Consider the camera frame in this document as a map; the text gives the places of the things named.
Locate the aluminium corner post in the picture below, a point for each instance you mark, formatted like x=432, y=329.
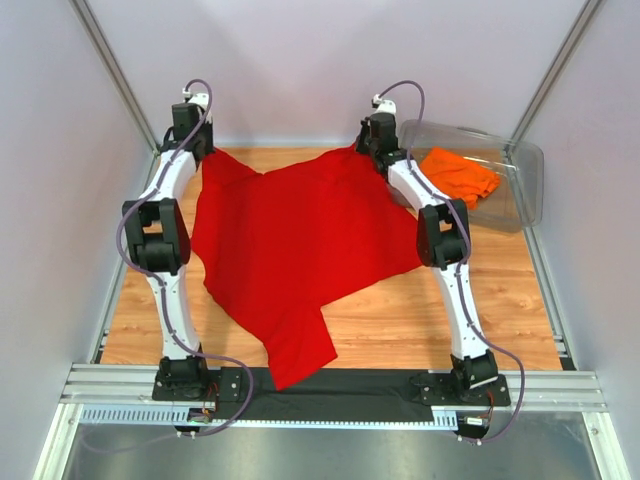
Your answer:
x=572, y=40
x=98, y=39

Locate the right aluminium corner post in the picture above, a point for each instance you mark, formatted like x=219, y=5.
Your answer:
x=572, y=40

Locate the left aluminium corner post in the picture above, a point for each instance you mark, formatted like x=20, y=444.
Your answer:
x=98, y=39

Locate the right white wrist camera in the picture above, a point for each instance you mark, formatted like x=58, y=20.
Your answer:
x=382, y=105

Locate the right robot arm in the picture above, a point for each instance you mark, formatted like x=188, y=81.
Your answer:
x=443, y=244

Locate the clear plastic bin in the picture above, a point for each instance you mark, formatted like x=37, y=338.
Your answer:
x=517, y=203

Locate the orange t shirt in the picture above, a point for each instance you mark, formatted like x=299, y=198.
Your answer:
x=459, y=177

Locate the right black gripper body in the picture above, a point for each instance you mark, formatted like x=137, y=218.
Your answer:
x=365, y=143

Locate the red t shirt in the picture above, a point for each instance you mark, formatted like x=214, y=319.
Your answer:
x=278, y=246

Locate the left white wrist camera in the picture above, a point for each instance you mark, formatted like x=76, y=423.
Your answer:
x=197, y=98

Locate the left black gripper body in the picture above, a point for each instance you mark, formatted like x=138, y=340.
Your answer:
x=205, y=135

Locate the aluminium front rail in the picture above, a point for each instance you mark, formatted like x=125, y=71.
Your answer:
x=535, y=391

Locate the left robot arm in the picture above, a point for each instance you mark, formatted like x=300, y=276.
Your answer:
x=159, y=246

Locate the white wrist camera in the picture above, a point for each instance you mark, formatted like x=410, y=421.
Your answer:
x=382, y=105
x=197, y=98

